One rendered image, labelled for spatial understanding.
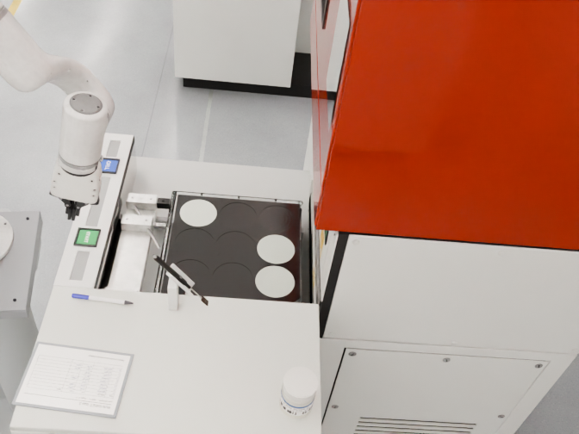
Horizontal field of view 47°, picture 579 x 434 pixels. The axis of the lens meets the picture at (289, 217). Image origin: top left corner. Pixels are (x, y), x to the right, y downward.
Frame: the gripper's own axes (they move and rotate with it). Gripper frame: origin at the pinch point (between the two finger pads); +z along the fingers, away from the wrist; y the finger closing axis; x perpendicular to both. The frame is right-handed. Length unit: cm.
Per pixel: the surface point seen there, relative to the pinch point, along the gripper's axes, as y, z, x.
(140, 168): -12, 28, -46
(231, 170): -39, 22, -48
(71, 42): 43, 123, -230
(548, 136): -81, -59, 10
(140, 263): -17.4, 20.3, -4.3
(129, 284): -16.0, 20.6, 2.4
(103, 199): -4.8, 15.2, -18.9
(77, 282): -4.2, 15.0, 8.5
